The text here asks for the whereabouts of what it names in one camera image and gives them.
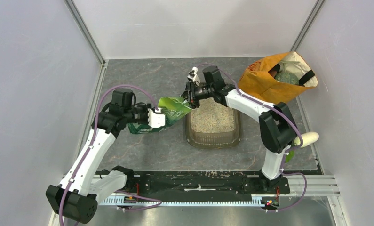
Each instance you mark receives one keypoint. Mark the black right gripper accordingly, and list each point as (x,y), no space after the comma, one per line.
(189,95)

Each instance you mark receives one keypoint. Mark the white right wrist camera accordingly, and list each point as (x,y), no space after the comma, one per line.
(192,75)

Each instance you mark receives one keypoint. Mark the orange paper tote bag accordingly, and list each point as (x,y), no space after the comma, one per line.
(258,78)

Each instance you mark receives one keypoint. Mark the white toy radish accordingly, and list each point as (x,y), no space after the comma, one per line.
(308,139)

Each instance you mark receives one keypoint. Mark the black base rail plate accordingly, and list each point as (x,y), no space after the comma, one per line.
(204,186)

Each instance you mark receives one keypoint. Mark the aluminium frame post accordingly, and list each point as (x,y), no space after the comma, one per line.
(307,24)
(84,30)

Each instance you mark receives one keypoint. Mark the white toothed cable strip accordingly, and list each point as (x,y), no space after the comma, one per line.
(129,201)

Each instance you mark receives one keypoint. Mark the brown translucent litter box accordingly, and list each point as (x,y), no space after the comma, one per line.
(213,126)

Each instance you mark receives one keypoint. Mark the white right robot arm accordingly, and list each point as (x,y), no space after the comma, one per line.
(277,127)

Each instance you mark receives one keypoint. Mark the green cat litter bag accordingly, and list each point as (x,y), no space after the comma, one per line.
(174,109)

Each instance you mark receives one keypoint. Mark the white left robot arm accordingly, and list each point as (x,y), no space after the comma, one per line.
(76,197)

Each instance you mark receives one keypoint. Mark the aluminium frame post right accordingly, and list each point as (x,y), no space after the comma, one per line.
(307,24)

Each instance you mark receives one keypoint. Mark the green knitted ball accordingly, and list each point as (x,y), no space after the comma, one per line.
(287,77)

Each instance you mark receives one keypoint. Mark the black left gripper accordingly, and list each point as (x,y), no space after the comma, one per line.
(146,108)

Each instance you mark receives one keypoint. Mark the aluminium front frame rail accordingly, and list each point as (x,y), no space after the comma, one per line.
(310,185)

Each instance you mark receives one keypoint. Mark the aluminium frame post left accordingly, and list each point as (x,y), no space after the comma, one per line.
(84,30)

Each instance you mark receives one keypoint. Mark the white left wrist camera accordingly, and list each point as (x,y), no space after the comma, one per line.
(156,118)

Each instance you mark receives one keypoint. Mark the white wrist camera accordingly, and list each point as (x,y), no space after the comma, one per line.
(192,75)
(156,118)

